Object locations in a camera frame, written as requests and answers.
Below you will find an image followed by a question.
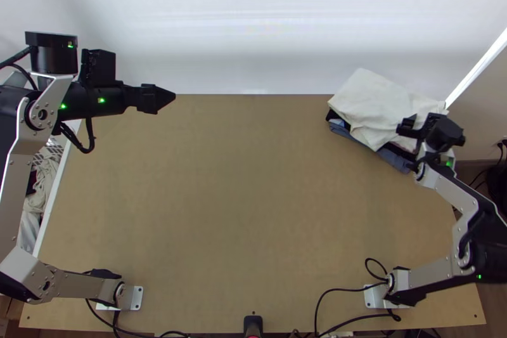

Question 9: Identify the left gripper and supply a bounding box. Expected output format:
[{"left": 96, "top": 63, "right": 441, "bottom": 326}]
[{"left": 80, "top": 80, "right": 177, "bottom": 120}]

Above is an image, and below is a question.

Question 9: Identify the white laundry basket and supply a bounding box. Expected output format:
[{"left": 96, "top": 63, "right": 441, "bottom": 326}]
[{"left": 15, "top": 136, "right": 75, "bottom": 261}]

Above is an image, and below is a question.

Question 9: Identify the heap of clothes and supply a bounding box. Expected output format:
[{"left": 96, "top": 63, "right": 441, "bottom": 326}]
[{"left": 17, "top": 155, "right": 60, "bottom": 252}]

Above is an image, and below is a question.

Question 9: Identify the black cable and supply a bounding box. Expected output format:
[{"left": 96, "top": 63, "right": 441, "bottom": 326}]
[
  {"left": 409, "top": 153, "right": 430, "bottom": 177},
  {"left": 364, "top": 257, "right": 394, "bottom": 288},
  {"left": 84, "top": 296, "right": 187, "bottom": 338},
  {"left": 314, "top": 285, "right": 402, "bottom": 335},
  {"left": 0, "top": 46, "right": 34, "bottom": 72},
  {"left": 58, "top": 115, "right": 98, "bottom": 155}
]

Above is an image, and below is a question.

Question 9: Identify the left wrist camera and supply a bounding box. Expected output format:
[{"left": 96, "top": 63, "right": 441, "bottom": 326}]
[{"left": 80, "top": 48, "right": 117, "bottom": 86}]

